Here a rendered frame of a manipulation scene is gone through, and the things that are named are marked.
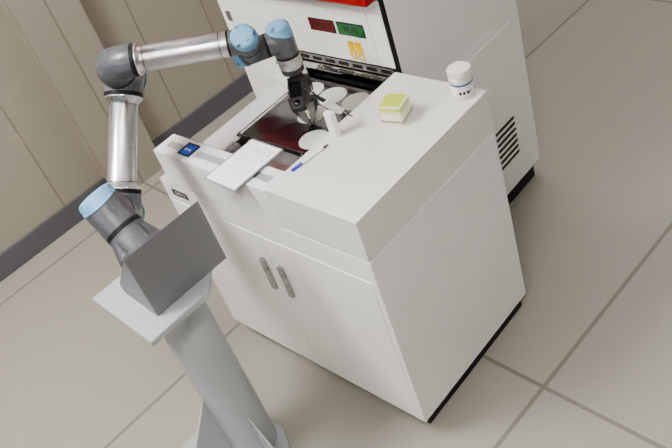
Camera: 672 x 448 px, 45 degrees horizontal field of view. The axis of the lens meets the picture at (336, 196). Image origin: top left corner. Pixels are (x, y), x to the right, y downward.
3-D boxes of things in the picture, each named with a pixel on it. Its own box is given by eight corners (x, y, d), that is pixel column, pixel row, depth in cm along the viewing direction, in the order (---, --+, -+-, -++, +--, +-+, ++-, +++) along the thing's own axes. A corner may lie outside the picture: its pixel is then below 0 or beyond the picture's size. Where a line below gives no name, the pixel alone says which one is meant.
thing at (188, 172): (189, 165, 279) (173, 133, 271) (301, 207, 244) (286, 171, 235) (169, 182, 275) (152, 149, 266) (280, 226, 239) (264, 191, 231)
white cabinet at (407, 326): (337, 234, 358) (279, 79, 309) (529, 308, 297) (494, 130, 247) (237, 334, 328) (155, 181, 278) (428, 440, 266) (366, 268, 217)
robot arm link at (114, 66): (81, 42, 227) (253, 13, 227) (94, 52, 238) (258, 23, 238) (87, 82, 226) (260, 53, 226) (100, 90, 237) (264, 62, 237)
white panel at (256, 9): (249, 67, 322) (213, -25, 298) (410, 104, 270) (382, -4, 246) (244, 71, 321) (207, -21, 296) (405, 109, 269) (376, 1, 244)
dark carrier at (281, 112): (309, 78, 287) (308, 77, 287) (383, 95, 265) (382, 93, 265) (242, 134, 271) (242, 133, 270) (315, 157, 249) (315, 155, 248)
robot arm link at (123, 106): (92, 233, 234) (96, 48, 238) (108, 234, 249) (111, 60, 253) (134, 233, 234) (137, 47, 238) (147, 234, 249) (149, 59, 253)
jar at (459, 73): (460, 85, 244) (454, 59, 238) (480, 89, 239) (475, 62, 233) (447, 98, 240) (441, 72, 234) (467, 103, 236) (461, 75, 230)
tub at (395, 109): (391, 110, 244) (386, 92, 240) (414, 111, 240) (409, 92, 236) (381, 125, 239) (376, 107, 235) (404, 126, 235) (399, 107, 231)
